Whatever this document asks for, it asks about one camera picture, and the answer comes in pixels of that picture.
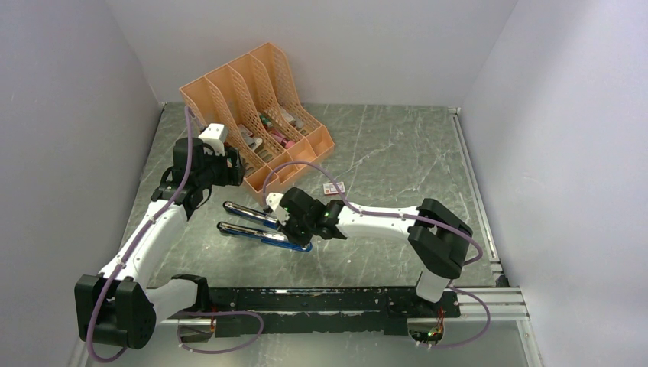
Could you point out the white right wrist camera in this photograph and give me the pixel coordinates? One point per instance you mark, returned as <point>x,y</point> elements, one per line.
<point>273,200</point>

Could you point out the green capped marker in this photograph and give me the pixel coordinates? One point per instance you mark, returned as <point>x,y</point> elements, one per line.
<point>266,122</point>

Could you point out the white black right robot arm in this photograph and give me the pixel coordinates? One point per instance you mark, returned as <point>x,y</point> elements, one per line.
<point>439,238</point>

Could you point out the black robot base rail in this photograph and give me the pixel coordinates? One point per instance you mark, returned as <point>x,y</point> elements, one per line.
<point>272,310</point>

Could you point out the small staple box sleeve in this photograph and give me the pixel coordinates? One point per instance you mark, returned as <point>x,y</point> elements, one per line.
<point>330,189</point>

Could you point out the grey white item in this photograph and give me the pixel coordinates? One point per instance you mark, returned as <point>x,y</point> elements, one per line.
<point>295,122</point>

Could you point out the grey white stapler remover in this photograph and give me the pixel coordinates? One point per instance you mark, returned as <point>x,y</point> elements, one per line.
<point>251,140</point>

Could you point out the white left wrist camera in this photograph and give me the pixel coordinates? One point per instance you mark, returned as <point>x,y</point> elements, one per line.
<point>215,135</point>

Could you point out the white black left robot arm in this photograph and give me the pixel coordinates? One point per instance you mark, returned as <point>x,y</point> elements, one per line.
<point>115,307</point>

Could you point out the orange plastic file organizer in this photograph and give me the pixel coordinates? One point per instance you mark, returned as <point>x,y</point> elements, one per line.
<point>236,93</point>

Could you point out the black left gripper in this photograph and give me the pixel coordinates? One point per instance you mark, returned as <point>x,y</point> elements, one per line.
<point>230,176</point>

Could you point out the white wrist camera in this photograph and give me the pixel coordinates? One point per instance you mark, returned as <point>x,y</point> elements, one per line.
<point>273,200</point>
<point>215,135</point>

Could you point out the pink marker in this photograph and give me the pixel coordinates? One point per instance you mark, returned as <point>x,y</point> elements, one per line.
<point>281,138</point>

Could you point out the blue metal stapler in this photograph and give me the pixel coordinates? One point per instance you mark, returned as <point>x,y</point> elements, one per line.
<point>268,236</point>

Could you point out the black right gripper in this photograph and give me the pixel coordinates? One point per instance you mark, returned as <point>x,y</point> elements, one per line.
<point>292,236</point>

